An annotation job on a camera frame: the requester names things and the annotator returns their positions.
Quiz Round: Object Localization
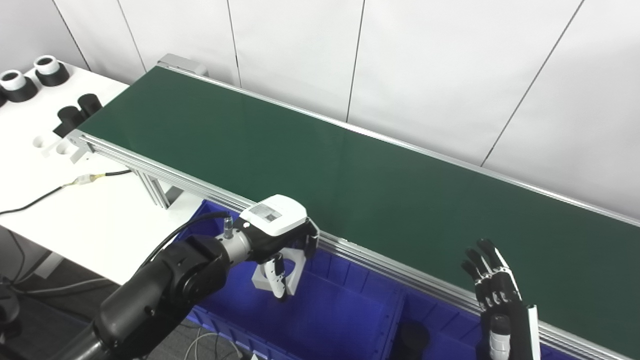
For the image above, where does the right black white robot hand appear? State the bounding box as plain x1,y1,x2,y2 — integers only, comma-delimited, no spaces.
461,238,542,360

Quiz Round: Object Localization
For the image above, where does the black cable with yellow connector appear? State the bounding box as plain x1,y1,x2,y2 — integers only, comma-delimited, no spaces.
0,169,133,217

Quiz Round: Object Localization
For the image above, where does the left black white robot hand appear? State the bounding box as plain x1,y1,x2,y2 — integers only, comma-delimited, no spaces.
239,194,321,301

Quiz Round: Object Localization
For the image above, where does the blue plastic bin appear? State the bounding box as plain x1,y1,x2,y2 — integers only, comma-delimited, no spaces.
385,295,566,360
185,200,406,360

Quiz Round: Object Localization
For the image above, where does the grey floor cable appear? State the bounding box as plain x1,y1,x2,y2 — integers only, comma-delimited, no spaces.
7,277,117,298

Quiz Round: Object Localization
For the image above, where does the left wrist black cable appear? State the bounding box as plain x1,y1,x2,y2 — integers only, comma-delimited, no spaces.
135,211,234,271

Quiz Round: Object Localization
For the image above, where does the black cylindrical part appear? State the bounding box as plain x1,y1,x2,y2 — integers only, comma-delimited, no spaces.
77,93,103,119
52,106,86,139
397,322,431,360

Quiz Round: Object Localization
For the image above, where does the white floor cable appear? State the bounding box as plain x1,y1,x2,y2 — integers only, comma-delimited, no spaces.
182,332,242,360

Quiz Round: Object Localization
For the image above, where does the black cone part white ring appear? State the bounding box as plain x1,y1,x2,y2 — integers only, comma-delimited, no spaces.
33,55,70,87
0,70,39,103

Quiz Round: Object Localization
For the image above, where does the white square part with hole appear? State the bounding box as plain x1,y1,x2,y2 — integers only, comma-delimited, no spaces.
251,250,305,296

